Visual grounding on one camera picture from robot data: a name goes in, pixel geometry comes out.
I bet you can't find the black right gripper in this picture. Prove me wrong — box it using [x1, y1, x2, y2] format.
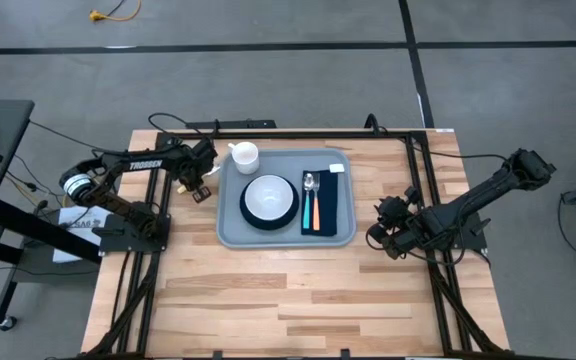
[366, 185, 422, 261]

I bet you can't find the white ceramic mug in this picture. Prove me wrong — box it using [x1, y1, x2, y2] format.
[226, 141, 261, 176]

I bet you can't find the navy blue cloth napkin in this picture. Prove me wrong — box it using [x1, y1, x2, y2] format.
[300, 162, 346, 237]

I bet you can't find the white ribbed bowl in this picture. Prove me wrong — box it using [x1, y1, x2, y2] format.
[243, 174, 294, 221]

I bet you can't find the orange-handled fork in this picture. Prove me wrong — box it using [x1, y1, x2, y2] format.
[311, 173, 322, 232]

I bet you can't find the teal-handled spoon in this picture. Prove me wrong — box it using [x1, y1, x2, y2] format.
[301, 172, 315, 231]

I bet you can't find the dark blue plate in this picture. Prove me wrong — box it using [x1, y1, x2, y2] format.
[239, 174, 301, 232]

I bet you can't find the grey plastic tray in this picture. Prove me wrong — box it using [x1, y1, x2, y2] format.
[216, 147, 358, 250]

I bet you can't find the black power strip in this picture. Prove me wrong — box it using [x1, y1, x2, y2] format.
[185, 118, 278, 131]

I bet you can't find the white paper sheet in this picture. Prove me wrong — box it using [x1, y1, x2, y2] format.
[51, 204, 112, 265]

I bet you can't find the black desk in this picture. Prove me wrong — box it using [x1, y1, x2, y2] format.
[0, 98, 104, 332]

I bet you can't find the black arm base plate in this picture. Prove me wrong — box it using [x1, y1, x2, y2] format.
[414, 209, 489, 252]
[92, 227, 170, 254]

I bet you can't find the thin black floor cable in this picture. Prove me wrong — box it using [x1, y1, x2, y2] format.
[28, 119, 129, 156]

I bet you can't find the black metal table frame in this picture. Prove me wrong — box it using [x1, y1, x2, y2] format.
[85, 129, 507, 360]

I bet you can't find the black cable plug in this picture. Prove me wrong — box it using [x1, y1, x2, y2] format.
[364, 113, 394, 136]

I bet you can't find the yellow floor cable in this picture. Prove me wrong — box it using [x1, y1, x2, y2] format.
[87, 0, 143, 24]

